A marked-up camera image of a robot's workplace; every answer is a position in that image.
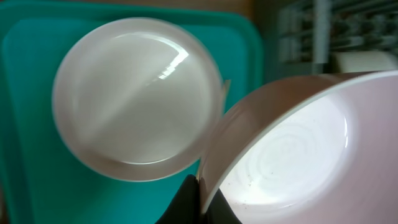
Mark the white bowl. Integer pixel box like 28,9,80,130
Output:
330,51,397,73

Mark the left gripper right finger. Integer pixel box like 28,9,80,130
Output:
201,189,241,224

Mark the wooden chopstick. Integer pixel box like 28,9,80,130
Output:
222,80,231,102

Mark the teal plastic tray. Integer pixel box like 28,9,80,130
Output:
1,1,264,223

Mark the small pink bowl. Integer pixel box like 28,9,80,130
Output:
198,70,397,223

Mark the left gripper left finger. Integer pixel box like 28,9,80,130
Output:
156,174,199,224

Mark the pink plate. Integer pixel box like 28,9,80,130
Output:
52,17,225,182

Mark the grey dishwasher rack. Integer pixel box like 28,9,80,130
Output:
253,0,397,82

